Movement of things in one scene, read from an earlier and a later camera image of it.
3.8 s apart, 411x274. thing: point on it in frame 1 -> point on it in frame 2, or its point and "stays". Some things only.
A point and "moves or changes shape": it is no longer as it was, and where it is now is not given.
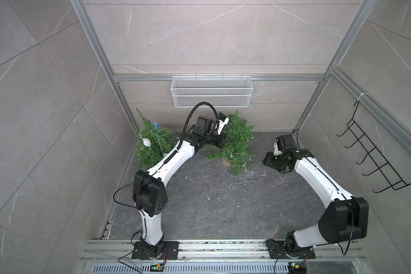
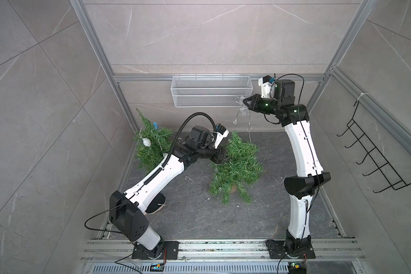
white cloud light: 146,142 stays
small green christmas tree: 236,152 moves or changes shape
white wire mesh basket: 221,91 stays
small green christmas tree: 152,142 stays
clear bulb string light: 248,174 -> 243,108
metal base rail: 224,252 stays
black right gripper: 267,161 -> 257,101
